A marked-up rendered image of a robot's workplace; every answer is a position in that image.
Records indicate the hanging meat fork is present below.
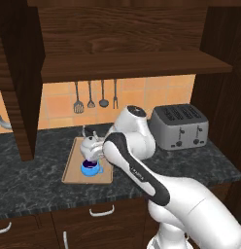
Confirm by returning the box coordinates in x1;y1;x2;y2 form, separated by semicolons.
112;79;120;110

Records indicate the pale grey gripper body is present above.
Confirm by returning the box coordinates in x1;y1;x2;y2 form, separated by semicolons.
90;142;107;161

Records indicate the white kettle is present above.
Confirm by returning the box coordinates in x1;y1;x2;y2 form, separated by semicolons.
80;125;104;160

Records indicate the blue mug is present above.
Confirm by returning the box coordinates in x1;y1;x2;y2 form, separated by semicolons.
80;159;105;178

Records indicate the dark wood wall cabinet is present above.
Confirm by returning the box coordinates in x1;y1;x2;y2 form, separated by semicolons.
26;0;234;84

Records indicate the tan wooden tray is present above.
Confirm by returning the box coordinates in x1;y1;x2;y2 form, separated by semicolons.
61;136;115;185

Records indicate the dark wood base cabinet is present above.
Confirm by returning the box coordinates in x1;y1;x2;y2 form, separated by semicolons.
208;183;237;213

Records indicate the hanging ladle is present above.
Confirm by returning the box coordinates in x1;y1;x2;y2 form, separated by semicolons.
98;79;110;109

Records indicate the silver drawer handle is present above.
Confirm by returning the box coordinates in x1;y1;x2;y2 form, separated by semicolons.
88;204;116;218
0;221;13;235

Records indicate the silver door handle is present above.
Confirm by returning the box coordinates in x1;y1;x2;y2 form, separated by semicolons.
62;230;70;249

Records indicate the dark wood base cabinet door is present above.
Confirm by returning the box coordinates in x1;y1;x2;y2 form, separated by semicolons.
52;224;148;249

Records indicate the grey four-slot toaster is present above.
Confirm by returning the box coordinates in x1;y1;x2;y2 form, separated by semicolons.
149;103;210;152

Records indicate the hanging slotted spatula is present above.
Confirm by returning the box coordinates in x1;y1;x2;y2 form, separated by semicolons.
73;81;86;115

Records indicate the dark wood drawer front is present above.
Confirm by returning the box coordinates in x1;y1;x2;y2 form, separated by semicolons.
51;197;149;228
0;214;41;249

